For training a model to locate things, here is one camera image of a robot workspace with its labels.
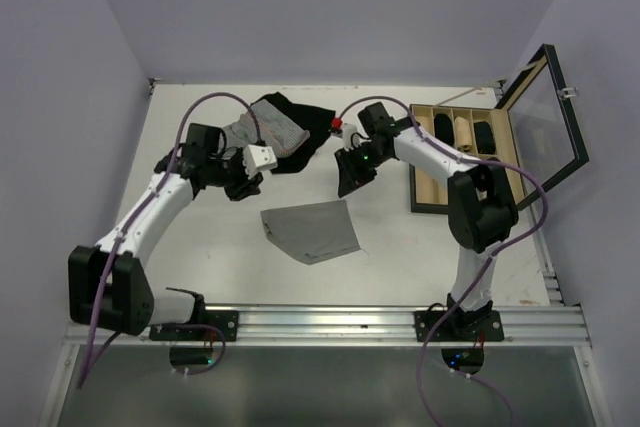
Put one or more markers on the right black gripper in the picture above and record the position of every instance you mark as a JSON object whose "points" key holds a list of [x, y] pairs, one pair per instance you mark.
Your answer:
{"points": [[350, 177]]}

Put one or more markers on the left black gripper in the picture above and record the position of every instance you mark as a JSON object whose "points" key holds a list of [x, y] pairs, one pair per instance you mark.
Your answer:
{"points": [[246, 187]]}

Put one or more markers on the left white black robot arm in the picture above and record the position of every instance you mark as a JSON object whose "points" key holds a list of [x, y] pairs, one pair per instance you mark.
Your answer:
{"points": [[108, 285]]}

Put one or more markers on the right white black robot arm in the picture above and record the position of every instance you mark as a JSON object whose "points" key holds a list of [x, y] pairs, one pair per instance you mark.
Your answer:
{"points": [[481, 209]]}

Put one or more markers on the striped grey underwear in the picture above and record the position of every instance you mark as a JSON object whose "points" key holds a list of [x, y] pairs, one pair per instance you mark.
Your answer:
{"points": [[277, 130]]}

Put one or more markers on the black rolled underwear left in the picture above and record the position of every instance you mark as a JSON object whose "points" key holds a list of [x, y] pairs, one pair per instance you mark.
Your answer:
{"points": [[444, 129]]}

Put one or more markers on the black rolled underwear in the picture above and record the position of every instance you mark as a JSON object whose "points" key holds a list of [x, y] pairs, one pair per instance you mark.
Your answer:
{"points": [[444, 129], [485, 141]]}

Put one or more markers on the beige rolled underwear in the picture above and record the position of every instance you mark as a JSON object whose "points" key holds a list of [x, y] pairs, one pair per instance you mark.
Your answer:
{"points": [[463, 134]]}

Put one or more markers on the black rolled underwear right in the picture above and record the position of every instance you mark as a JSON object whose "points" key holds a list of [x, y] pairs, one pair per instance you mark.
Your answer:
{"points": [[485, 141]]}

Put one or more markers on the wooden compartment box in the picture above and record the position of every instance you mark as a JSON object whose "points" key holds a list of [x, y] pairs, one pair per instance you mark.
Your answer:
{"points": [[427, 196]]}

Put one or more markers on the glass box lid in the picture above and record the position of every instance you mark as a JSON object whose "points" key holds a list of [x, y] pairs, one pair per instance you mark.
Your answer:
{"points": [[534, 123]]}

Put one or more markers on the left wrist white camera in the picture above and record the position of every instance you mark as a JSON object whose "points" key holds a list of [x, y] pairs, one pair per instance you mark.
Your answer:
{"points": [[257, 159]]}

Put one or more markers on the wrist white camera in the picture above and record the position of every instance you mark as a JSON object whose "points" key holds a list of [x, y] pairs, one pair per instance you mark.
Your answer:
{"points": [[257, 159], [345, 131]]}

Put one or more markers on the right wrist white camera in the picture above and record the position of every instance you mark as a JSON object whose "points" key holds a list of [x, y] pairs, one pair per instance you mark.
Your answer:
{"points": [[345, 131]]}

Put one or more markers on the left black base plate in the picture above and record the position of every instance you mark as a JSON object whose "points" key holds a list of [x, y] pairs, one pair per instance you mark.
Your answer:
{"points": [[211, 325]]}

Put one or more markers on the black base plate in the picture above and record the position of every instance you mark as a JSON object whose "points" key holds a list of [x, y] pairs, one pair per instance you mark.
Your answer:
{"points": [[459, 327], [211, 325]]}

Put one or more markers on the aluminium mounting rail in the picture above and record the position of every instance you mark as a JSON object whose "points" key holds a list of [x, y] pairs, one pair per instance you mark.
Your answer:
{"points": [[538, 326]]}

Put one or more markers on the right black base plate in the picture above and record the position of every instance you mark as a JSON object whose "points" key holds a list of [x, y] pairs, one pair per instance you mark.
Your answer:
{"points": [[459, 327]]}

